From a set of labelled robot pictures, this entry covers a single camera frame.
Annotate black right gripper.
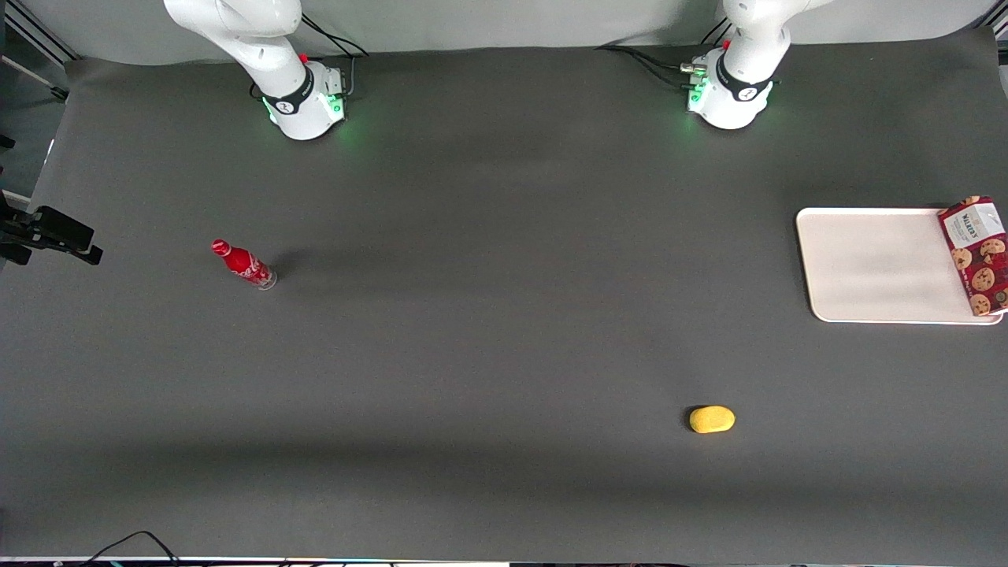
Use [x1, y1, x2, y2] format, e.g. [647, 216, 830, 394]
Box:
[0, 193, 104, 267]

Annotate red cookie box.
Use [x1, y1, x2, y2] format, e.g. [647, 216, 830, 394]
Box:
[936, 195, 1008, 318]

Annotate white rectangular tray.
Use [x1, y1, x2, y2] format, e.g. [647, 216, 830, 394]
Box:
[795, 207, 1006, 325]

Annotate red soda bottle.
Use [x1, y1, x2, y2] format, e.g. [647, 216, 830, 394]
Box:
[210, 239, 278, 291]

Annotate aluminium frame bar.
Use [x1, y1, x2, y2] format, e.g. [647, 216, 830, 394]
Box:
[0, 0, 81, 102]

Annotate black cable at table edge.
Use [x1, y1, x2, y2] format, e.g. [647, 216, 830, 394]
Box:
[79, 530, 183, 567]

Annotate black right arm base cables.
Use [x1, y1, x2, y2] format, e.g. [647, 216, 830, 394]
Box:
[250, 13, 371, 99]

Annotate black arm base cables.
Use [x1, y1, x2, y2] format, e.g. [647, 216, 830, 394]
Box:
[250, 13, 371, 99]
[595, 17, 738, 89]

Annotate black left arm base cables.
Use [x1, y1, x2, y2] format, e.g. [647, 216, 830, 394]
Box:
[595, 17, 738, 89]

